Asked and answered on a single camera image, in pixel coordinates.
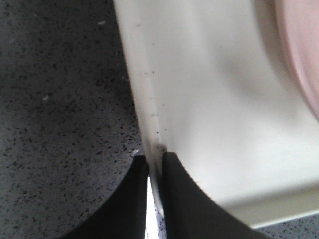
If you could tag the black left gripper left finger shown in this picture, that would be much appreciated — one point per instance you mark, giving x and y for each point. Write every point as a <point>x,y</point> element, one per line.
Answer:
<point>123,215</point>

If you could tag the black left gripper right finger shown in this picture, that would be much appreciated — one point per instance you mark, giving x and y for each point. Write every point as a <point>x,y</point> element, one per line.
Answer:
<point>190,214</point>

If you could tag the cream bear serving tray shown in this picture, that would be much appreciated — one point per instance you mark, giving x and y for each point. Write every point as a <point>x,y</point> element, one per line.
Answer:
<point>209,83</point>

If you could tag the pink round plate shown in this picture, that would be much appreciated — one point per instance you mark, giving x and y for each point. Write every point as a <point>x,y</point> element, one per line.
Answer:
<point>298,26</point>

